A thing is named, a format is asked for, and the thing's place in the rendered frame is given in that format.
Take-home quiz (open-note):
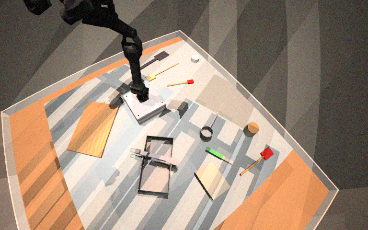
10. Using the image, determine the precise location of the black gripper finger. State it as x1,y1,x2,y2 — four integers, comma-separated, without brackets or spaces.
29,0,41,5

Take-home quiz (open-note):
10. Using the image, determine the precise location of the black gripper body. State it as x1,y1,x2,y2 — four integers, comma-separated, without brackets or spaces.
23,0,52,15

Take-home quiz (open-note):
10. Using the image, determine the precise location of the wooden board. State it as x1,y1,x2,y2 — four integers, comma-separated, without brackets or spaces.
67,101,119,158

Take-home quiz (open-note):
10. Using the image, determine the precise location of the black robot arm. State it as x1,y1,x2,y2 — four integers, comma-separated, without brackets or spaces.
59,0,149,103

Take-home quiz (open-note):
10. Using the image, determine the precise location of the green-handled knife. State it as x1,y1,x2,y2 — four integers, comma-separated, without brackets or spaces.
206,147,234,164

